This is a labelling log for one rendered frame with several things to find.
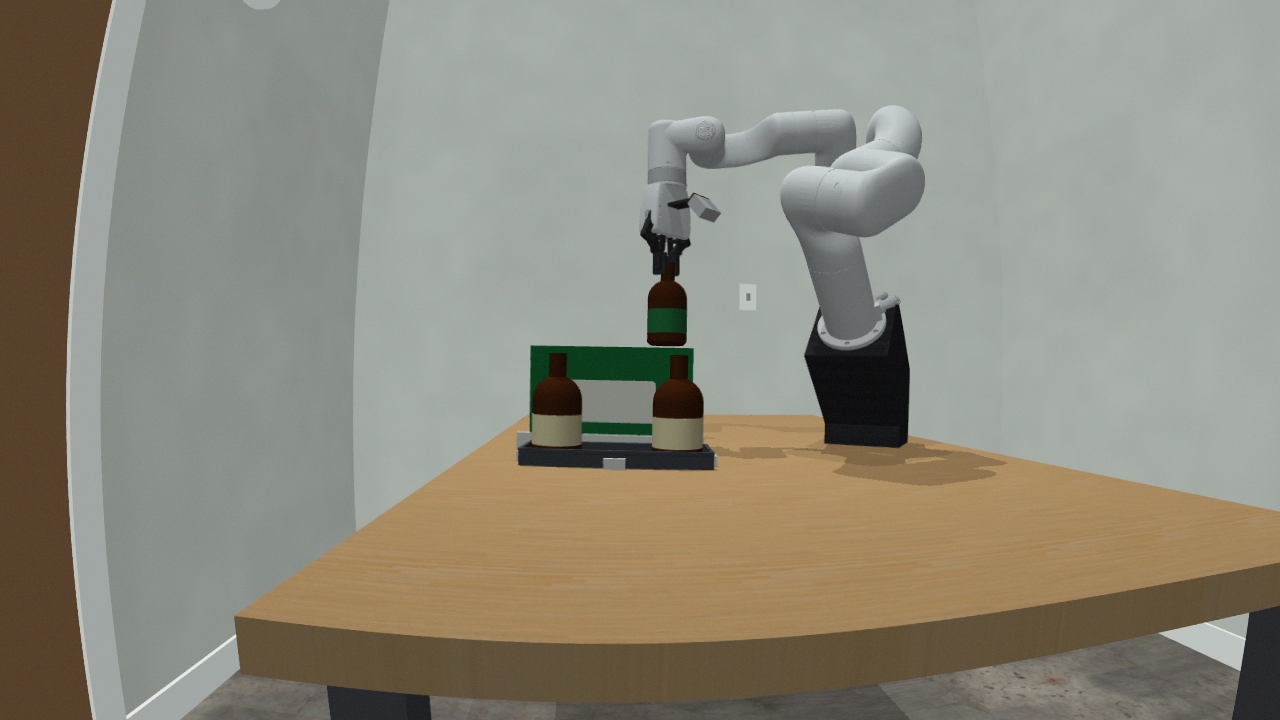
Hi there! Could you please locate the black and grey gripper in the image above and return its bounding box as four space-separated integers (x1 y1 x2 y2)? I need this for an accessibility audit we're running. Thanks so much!
639 181 691 275

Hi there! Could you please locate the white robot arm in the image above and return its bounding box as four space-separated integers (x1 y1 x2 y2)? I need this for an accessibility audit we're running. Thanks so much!
648 105 925 350

